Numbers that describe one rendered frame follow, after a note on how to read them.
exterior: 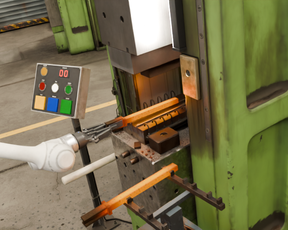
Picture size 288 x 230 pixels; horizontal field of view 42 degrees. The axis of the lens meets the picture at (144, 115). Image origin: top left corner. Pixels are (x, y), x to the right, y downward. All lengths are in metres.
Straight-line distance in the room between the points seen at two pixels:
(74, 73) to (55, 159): 0.78
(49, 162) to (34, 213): 1.66
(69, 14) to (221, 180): 5.15
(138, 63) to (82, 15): 4.91
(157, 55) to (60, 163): 0.63
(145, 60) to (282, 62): 0.57
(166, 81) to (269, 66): 0.64
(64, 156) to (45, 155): 0.07
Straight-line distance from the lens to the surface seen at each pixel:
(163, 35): 1.59
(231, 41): 1.35
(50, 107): 2.16
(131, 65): 1.60
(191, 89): 1.51
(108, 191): 3.03
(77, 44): 6.52
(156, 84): 2.03
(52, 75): 2.18
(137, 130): 1.77
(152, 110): 1.79
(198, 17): 1.40
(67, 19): 6.41
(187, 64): 1.48
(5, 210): 3.21
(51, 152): 1.42
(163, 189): 1.75
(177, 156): 1.71
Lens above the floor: 1.84
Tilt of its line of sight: 27 degrees down
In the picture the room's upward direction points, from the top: 9 degrees counter-clockwise
